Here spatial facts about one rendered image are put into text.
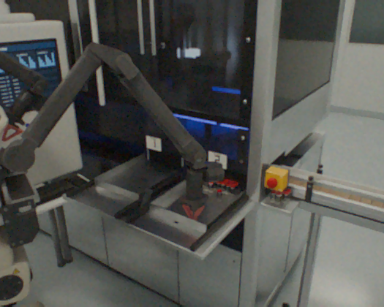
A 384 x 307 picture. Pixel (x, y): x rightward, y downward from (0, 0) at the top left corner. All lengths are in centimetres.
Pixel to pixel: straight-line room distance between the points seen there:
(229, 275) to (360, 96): 461
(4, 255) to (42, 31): 96
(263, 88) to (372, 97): 472
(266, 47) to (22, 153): 83
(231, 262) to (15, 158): 106
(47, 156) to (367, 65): 490
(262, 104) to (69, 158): 106
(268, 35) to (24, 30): 103
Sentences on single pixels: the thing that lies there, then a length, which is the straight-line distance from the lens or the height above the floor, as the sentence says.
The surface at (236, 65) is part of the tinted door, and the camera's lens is 134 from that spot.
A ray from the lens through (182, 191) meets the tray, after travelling 151.
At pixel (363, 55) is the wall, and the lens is 588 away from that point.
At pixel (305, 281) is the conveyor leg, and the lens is 178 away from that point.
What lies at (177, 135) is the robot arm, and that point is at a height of 123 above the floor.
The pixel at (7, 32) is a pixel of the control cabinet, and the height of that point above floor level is 152.
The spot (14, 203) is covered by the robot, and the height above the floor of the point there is 104.
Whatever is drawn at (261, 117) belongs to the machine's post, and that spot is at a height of 123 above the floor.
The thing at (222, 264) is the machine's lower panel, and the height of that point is 49.
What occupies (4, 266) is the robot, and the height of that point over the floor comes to 81.
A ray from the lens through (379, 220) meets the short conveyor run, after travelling 147.
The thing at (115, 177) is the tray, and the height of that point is 88.
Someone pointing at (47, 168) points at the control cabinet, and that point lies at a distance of 189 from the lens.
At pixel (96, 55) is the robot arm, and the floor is 149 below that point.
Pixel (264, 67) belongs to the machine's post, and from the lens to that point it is 128.
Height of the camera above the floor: 163
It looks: 24 degrees down
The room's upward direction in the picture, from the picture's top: straight up
